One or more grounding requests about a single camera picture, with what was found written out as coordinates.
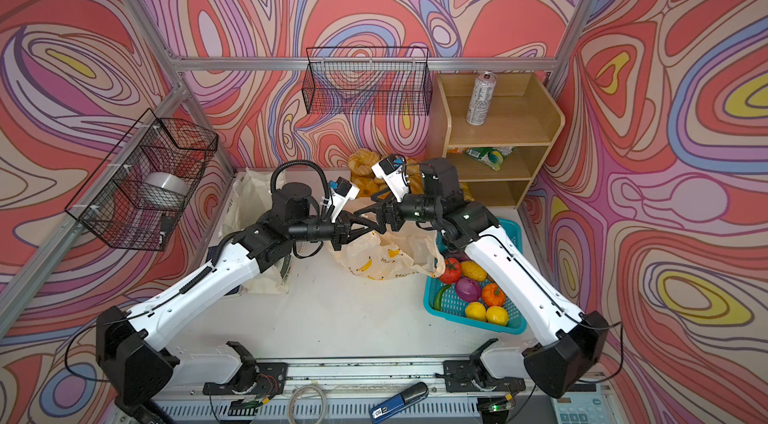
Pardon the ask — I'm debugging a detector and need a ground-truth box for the yellow toy lemon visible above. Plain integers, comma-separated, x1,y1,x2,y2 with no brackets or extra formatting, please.
486,306,510,327
464,302,487,322

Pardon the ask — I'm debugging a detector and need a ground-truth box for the red toy tomato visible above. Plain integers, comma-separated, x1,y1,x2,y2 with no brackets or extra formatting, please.
438,257,463,285

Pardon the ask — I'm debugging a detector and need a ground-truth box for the white canvas tote bag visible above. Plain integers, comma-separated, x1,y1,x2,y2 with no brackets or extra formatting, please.
221,168,295,295

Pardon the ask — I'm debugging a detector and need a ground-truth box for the yellow toy lemon right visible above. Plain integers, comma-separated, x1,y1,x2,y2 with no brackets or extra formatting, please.
486,306,510,327

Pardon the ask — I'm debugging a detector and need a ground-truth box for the silver pink drink can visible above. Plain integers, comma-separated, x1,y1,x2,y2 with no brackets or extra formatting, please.
466,72,497,126

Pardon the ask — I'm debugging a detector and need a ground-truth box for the orange toy pumpkin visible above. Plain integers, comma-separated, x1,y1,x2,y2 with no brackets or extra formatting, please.
481,283,507,307

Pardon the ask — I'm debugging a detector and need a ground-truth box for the black wire basket wall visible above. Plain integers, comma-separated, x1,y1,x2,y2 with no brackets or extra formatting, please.
65,110,218,251
301,46,433,116

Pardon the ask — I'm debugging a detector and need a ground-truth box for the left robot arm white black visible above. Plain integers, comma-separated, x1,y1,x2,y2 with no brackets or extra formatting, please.
96,179,386,410

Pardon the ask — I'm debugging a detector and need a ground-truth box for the black wire basket left wall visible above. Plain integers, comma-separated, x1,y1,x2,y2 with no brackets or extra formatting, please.
65,110,218,251

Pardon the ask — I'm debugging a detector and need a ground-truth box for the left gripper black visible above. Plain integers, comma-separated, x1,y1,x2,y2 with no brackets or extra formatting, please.
285,212,374,254

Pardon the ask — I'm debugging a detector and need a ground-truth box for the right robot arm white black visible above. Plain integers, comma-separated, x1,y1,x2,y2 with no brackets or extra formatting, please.
368,155,609,398

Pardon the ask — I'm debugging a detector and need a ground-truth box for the sugared bread roll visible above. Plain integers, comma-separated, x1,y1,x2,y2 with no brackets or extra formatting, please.
348,148,381,177

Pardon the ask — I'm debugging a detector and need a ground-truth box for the white calculator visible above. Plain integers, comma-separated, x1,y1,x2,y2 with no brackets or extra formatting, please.
551,392,613,424

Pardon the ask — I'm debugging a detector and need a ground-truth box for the coiled white cable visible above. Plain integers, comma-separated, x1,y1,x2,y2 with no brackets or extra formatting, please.
287,383,329,424

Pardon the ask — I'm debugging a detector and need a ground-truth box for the wooden shelf unit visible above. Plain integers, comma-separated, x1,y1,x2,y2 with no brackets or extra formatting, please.
425,72,565,207

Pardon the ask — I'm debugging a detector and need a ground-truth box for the green snack packet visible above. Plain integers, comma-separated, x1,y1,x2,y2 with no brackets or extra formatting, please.
464,146,514,171

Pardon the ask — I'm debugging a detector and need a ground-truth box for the yellow toy corn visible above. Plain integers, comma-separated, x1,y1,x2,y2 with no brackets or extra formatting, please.
461,260,488,282

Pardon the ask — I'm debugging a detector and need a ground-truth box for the striped croissant bread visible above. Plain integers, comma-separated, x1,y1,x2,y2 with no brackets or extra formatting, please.
407,174,424,194

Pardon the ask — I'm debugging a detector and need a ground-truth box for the translucent beige plastic bag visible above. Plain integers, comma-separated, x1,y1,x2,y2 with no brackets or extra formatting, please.
330,222,446,281

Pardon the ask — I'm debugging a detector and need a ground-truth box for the purple toy onion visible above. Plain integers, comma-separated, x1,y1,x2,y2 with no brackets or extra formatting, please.
454,277,482,303

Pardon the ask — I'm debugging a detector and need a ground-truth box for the black wire basket back wall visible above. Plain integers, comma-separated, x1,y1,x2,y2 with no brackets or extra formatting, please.
301,46,433,116

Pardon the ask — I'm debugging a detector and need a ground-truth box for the blue black handheld tool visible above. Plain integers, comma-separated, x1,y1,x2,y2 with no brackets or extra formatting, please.
369,382,429,424

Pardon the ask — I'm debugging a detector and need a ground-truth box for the silver tape roll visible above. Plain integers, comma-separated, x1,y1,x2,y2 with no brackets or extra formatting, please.
139,172,189,210

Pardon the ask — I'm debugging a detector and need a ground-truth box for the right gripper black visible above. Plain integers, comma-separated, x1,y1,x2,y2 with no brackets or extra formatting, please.
354,185,441,235

